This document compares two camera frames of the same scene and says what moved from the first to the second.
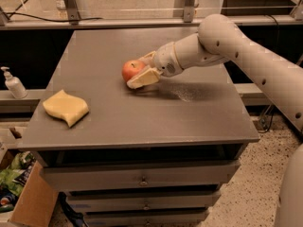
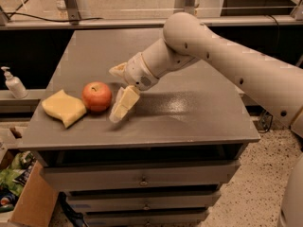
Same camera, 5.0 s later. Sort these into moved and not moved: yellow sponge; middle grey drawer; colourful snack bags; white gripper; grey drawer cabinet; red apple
Moved: white gripper; red apple
Not moved: yellow sponge; middle grey drawer; grey drawer cabinet; colourful snack bags
